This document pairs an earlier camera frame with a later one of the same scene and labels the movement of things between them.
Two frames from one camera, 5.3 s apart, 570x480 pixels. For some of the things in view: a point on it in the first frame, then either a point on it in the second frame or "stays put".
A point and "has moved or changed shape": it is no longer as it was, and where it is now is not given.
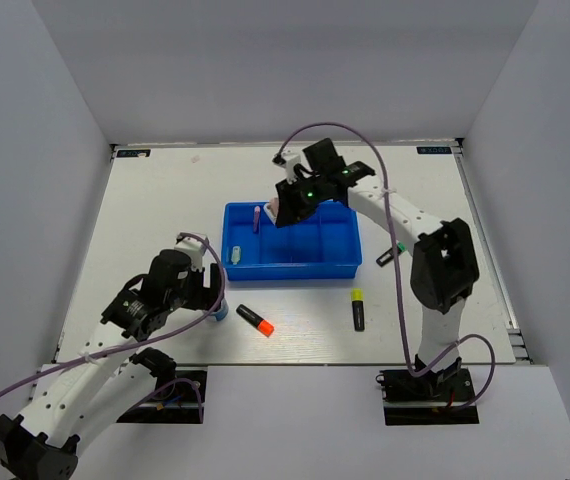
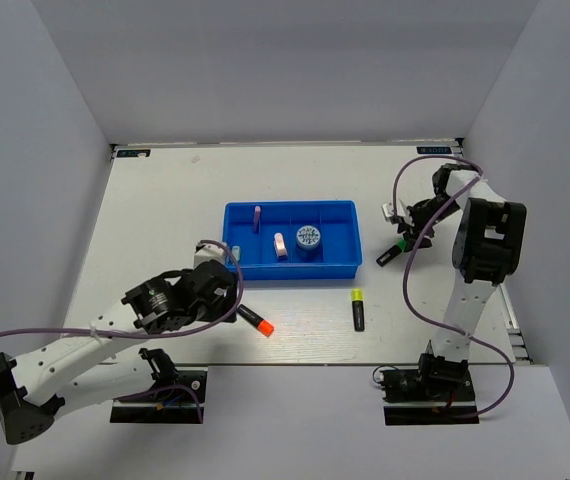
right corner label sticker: x=434 y=150 stays put
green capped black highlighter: x=388 y=255 stays put
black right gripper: x=290 y=209 → x=412 y=233
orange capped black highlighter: x=264 y=326 stays put
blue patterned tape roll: x=221 y=313 has moved or changed shape
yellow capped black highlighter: x=357 y=302 stays put
